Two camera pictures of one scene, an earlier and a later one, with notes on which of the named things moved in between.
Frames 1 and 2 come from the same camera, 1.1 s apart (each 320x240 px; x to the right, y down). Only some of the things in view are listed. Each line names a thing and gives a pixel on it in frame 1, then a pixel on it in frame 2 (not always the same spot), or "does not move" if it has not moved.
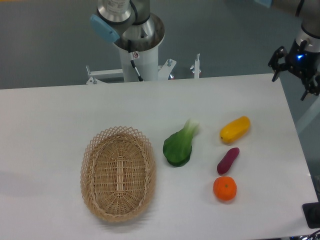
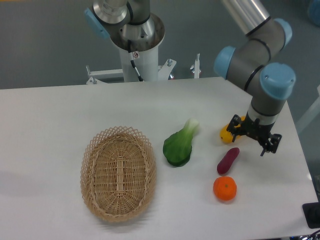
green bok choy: x=177 y=147 does not move
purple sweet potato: x=225 y=164 does not move
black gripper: x=305 y=63 → x=252 y=128
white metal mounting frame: x=165 y=71 does not move
